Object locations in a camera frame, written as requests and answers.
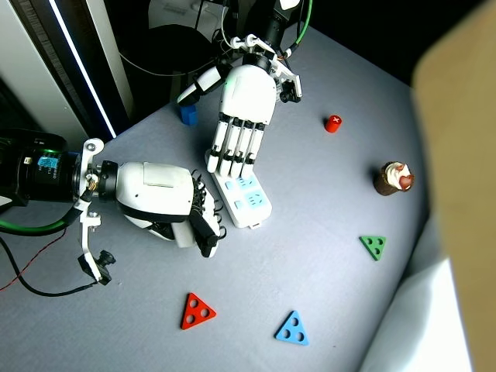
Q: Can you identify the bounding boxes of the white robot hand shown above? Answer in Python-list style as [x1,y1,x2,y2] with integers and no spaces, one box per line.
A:
[177,64,278,180]
[115,160,229,260]

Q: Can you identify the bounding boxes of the white power strip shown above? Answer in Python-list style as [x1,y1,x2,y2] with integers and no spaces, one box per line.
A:
[208,172,273,230]

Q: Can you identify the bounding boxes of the blue hexagon block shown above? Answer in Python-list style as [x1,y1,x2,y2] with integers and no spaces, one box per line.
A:
[179,102,198,126]

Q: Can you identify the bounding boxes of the red cylinder block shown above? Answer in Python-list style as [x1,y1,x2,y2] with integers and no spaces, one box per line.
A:
[324,114,343,134]

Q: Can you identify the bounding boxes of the black round base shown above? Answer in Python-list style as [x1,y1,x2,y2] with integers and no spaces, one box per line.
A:
[115,23,222,78]

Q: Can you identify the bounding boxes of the white box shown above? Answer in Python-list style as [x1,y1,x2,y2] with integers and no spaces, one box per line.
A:
[149,0,229,30]

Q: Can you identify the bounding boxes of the red triangle block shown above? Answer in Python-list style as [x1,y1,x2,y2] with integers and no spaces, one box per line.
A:
[180,292,218,331]

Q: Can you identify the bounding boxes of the grey table cloth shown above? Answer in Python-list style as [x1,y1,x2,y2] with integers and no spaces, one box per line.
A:
[0,26,439,372]

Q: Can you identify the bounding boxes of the white light strip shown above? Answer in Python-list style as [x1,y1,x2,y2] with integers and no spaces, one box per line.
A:
[48,0,117,140]

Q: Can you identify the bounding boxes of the toy chocolate cupcake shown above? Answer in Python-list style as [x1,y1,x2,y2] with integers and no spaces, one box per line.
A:
[373,160,415,197]

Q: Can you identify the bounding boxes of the white cabinet panel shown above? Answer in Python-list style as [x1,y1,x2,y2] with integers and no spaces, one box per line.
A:
[0,0,135,139]

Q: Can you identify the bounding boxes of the blue triangle block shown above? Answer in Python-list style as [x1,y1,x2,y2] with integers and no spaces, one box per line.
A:
[274,309,310,346]

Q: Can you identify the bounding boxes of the green triangle block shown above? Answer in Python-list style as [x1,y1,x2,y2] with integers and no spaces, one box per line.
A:
[358,235,388,262]

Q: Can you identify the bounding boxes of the beige blurred board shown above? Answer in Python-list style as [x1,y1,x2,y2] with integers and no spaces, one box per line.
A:
[411,0,496,372]

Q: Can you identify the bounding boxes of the white sheet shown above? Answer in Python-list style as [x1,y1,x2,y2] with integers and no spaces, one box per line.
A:
[358,216,474,372]

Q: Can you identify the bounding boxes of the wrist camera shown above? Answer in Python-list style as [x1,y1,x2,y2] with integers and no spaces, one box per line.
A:
[77,211,117,287]
[272,57,304,104]

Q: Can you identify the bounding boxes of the green cable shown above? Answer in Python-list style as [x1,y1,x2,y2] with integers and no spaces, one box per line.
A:
[284,0,313,59]
[0,208,79,236]

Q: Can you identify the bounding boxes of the thin red wire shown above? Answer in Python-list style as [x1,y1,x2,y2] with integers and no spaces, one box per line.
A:
[0,227,67,292]

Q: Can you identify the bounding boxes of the black camera cable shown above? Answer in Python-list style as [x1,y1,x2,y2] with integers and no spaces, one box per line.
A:
[0,235,98,298]

